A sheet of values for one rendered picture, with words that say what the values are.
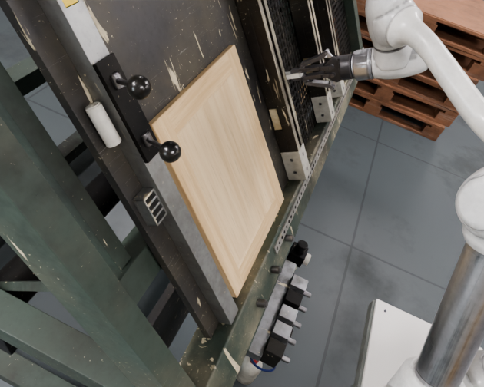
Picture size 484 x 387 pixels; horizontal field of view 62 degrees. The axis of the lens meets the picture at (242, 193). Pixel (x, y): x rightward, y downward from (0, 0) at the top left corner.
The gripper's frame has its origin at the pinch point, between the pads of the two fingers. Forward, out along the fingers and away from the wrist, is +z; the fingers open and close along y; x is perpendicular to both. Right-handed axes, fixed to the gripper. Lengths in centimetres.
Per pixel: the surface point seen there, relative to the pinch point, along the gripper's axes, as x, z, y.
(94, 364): 92, 33, -32
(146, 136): 69, 2, 20
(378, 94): -213, 17, -114
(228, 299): 67, 4, -31
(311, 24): -34.5, 1.8, 4.7
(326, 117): -34.4, 3.5, -35.4
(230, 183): 44.4, 6.6, -10.5
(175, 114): 54, 6, 16
